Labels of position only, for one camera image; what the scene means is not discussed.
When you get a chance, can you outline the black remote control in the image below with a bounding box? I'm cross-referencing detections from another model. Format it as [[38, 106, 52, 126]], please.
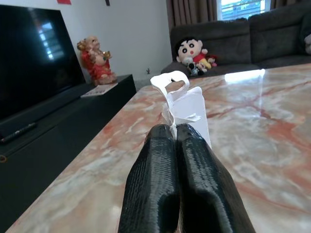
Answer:
[[0, 122, 37, 144]]

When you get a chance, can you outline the black television cabinet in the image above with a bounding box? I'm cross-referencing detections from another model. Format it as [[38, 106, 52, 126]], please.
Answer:
[[0, 74, 137, 233]]

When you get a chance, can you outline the marble coffee table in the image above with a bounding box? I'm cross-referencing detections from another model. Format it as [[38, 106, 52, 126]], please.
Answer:
[[0, 63, 311, 233]]

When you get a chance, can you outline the black flat screen television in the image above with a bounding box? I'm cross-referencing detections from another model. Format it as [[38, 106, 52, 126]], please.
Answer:
[[0, 4, 86, 120]]

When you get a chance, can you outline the cartoon boy plush red shirt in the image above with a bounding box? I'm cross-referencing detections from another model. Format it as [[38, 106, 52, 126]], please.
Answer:
[[175, 35, 209, 67]]

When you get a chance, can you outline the laughing buddha figurine red robe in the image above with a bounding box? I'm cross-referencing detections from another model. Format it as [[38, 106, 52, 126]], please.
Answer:
[[77, 35, 118, 86]]

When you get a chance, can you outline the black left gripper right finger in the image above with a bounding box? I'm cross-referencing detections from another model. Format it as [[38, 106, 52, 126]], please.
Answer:
[[175, 123, 256, 233]]

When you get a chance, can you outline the brown curtain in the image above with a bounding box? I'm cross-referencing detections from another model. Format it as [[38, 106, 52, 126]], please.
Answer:
[[166, 0, 219, 30]]

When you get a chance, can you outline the flat printed card booklet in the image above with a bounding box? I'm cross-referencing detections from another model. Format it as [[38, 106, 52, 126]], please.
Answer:
[[80, 83, 119, 99]]

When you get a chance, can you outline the white paper trash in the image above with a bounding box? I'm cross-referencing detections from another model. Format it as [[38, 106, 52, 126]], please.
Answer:
[[150, 70, 212, 149]]

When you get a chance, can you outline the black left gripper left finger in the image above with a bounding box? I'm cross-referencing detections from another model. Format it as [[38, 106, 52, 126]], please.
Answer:
[[117, 124, 181, 233]]

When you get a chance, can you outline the dark grey fabric sofa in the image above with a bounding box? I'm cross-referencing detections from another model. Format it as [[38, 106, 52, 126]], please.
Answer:
[[160, 3, 311, 78]]

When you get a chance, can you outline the window with blinds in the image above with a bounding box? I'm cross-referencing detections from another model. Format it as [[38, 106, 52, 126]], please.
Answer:
[[217, 0, 272, 21]]

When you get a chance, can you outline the small plush doll red hat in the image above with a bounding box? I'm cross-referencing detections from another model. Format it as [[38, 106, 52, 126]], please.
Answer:
[[195, 54, 219, 71]]

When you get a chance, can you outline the small plush toy white black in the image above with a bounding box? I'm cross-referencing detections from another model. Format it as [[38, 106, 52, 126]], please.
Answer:
[[185, 56, 207, 77]]

